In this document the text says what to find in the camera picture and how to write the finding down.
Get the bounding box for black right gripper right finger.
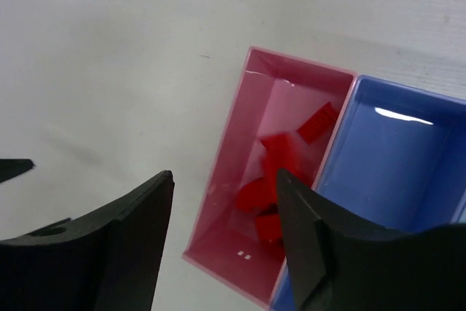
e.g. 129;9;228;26
277;169;465;310

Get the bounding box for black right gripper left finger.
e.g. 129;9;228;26
1;170;174;310

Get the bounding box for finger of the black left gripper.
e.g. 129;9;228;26
0;159;34;183

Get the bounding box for red legos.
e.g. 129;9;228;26
234;101;338;253

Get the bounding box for dark blue bin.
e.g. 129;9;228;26
279;76;465;310

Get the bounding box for pink bin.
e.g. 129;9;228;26
183;47;357;309

